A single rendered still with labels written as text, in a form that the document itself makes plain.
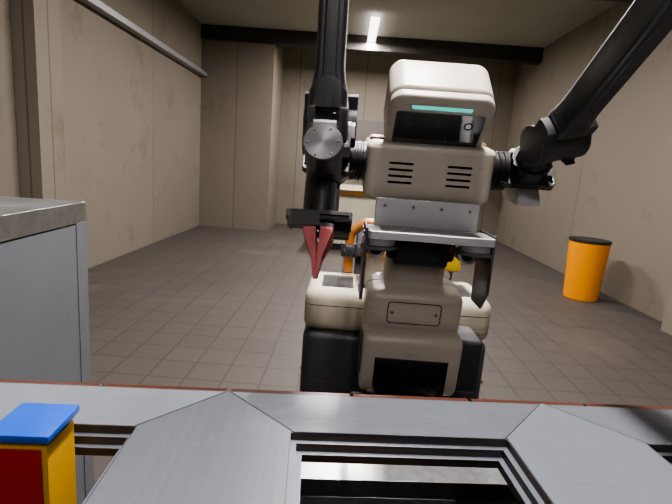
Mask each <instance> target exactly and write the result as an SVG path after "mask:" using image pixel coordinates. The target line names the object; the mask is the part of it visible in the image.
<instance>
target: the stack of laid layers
mask: <svg viewBox="0 0 672 504"><path fill-rule="evenodd" d="M135 427H136V426H134V427H129V426H101V425H74V445H75V455H93V456H114V457H113V459H112V460H111V462H110V463H109V465H108V466H107V468H106V469H105V471H104V472H103V473H102V475H101V476H100V478H99V479H98V481H97V482H96V484H95V485H94V487H93V488H92V490H91V491H90V493H89V494H88V496H87V497H86V498H85V500H84V501H83V503H82V504H84V503H85V502H86V500H87V499H88V497H89V496H90V494H91V493H92V491H93V490H94V488H95V487H96V485H97V484H98V482H99V481H100V479H101V478H102V476H103V475H104V473H105V472H106V471H107V469H108V468H109V466H110V465H111V463H112V462H113V460H114V459H115V457H116V456H117V454H118V453H119V451H120V450H121V448H122V447H123V445H124V444H125V442H126V441H127V439H128V438H129V436H130V435H131V433H132V432H133V430H134V429H135ZM649 446H650V447H651V448H652V449H654V450H655V451H656V452H657V453H658V454H660V455H661V456H662V457H663V458H664V459H666V460H667V461H668V462H669V463H670V464H672V446H665V445H649ZM301 462H316V463H348V464H380V465H412V466H443V467H475V468H498V470H499V471H500V473H501V475H502V476H503V478H504V480H505V481H506V483H507V484H508V486H509V488H510V489H511V491H512V493H513V494H514V496H515V498H516V499H517V501H518V502H519V504H553V503H552V502H551V500H550V499H549V498H548V496H547V495H546V493H545V492H544V490H543V489H542V488H541V486H540V485H539V483H538V482H537V481H536V479H535V478H534V476H533V475H532V474H531V472H530V471H529V469H528V468H527V466H526V465H525V464H524V462H523V461H522V459H521V458H520V457H519V455H518V454H517V452H516V451H515V449H514V448H513V447H512V445H511V444H510V442H509V441H508V440H507V438H506V439H505V440H495V439H467V438H439V437H411V436H382V435H354V434H326V433H298V432H292V431H291V440H290V453H289V465H288V478H287V490H286V503H285V504H300V486H301Z"/></svg>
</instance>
